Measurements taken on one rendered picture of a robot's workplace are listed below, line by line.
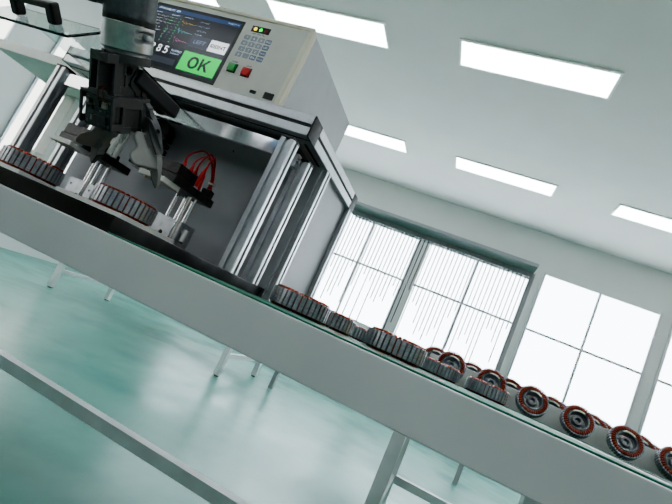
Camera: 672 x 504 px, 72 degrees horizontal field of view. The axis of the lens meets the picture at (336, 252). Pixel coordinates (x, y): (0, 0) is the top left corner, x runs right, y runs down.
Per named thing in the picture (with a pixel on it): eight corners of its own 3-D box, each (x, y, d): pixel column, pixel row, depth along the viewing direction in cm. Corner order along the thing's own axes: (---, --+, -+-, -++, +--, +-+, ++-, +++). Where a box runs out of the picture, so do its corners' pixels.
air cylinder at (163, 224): (170, 246, 92) (182, 221, 93) (141, 233, 95) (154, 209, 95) (183, 252, 97) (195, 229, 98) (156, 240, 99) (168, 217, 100)
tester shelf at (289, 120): (307, 136, 89) (317, 116, 90) (61, 59, 110) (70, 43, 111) (351, 213, 131) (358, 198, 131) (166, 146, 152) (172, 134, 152)
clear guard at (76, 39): (66, 36, 75) (84, 6, 76) (-29, 9, 82) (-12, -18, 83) (176, 136, 105) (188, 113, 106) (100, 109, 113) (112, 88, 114)
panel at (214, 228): (265, 289, 99) (322, 167, 104) (52, 194, 119) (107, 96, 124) (267, 290, 100) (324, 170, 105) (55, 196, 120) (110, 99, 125)
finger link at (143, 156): (133, 191, 74) (112, 135, 73) (161, 187, 79) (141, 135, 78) (147, 185, 72) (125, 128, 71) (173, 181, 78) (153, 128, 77)
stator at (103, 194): (121, 214, 75) (132, 194, 76) (73, 193, 79) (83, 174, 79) (161, 234, 86) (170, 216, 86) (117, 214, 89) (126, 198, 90)
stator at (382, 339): (418, 368, 86) (425, 350, 87) (424, 371, 75) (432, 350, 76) (363, 343, 88) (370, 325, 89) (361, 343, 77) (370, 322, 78)
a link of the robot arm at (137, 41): (130, 24, 75) (168, 34, 73) (127, 53, 77) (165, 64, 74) (90, 13, 69) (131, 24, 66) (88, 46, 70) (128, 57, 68)
